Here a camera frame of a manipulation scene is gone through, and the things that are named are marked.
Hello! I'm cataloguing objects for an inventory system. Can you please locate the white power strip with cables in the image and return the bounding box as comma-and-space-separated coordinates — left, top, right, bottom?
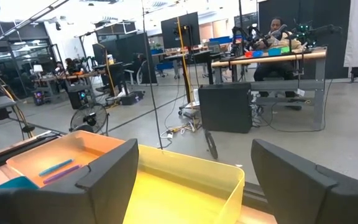
159, 120, 203, 141

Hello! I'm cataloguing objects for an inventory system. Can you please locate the black monitor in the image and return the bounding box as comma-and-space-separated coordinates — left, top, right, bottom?
160, 11, 201, 50

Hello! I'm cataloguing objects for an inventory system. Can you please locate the black computer tower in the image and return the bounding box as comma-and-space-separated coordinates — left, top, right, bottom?
198, 82, 253, 134

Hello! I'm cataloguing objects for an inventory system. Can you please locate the black cable coil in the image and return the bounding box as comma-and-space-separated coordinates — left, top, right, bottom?
203, 129, 219, 161

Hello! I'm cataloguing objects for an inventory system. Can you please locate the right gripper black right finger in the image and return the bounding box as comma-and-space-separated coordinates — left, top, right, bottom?
250, 138, 358, 224

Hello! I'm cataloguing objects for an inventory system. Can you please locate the black floor fan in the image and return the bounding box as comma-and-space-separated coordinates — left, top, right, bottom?
69, 102, 109, 135

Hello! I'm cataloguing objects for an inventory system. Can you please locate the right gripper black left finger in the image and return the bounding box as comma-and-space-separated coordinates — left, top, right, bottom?
0, 138, 140, 224

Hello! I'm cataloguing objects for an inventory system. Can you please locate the purple highlighter marker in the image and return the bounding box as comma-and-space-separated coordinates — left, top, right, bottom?
43, 164, 83, 185

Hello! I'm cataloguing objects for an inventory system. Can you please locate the yellow translucent plastic bin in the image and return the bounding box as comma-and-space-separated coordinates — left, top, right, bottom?
121, 144, 246, 224

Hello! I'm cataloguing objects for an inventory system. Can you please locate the blue crate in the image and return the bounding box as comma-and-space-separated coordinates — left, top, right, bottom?
209, 35, 233, 44

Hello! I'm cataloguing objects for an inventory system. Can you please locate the wooden workbench with grey legs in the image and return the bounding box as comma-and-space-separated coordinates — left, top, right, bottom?
211, 46, 328, 131

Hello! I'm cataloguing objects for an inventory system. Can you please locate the blue highlighter marker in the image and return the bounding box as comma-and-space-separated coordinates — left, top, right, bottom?
38, 158, 75, 177

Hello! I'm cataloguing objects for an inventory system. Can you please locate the teal plastic bin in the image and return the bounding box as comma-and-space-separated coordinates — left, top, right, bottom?
0, 175, 40, 190

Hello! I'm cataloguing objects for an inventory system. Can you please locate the orange translucent plastic bin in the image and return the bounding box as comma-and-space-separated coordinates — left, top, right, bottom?
6, 129, 127, 189

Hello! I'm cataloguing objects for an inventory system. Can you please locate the yellow hanging cable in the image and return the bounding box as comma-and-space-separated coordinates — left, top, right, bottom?
176, 16, 195, 110

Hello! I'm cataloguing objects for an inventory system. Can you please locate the black hanging cable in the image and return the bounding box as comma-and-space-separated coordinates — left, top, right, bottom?
140, 0, 164, 150

